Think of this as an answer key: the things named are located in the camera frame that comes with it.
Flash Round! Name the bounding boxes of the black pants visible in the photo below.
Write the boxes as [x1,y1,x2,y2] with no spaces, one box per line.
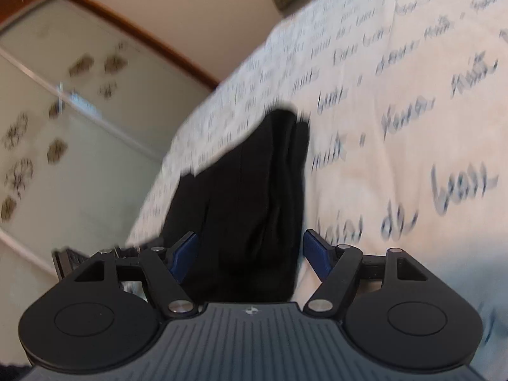
[160,109,310,304]

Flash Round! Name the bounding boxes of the white script-print bedspread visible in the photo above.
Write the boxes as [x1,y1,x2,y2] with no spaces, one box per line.
[124,0,508,350]

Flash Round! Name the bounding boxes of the brown wooden door frame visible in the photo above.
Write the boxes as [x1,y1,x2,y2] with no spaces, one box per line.
[1,0,220,90]

